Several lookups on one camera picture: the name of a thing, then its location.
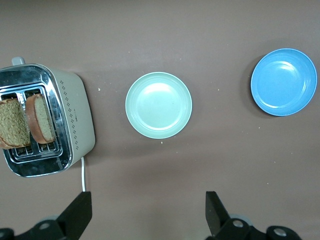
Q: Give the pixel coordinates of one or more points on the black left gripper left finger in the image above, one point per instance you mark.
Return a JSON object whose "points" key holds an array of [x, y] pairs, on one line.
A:
{"points": [[75, 217]]}

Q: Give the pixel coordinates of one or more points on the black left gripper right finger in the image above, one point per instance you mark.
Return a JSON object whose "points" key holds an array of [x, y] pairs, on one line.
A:
{"points": [[215, 215]]}

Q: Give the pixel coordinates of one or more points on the brown crust bread slice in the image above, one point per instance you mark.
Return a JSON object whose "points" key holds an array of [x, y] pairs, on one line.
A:
{"points": [[42, 120], [12, 125]]}

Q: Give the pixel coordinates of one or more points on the pale green plate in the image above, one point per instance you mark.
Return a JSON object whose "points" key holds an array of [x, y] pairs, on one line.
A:
{"points": [[158, 106]]}

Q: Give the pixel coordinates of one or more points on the blue plate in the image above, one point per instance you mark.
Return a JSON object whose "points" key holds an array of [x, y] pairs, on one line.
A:
{"points": [[282, 85]]}

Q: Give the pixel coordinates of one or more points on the beige chrome two-slot toaster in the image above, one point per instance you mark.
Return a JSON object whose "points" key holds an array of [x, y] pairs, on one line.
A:
{"points": [[77, 107]]}

